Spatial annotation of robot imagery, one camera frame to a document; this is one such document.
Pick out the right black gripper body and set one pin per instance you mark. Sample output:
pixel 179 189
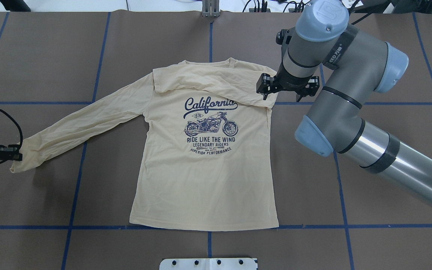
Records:
pixel 290 85

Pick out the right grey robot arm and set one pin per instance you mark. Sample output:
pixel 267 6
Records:
pixel 361 65

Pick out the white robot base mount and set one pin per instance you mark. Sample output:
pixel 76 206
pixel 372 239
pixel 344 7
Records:
pixel 209 264

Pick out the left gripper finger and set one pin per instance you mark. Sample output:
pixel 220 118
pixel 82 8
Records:
pixel 16 156

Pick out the aluminium frame post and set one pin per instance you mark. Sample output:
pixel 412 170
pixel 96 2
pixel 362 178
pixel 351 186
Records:
pixel 210 8

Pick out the beige long-sleeve printed shirt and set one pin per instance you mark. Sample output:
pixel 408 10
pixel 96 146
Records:
pixel 206 160

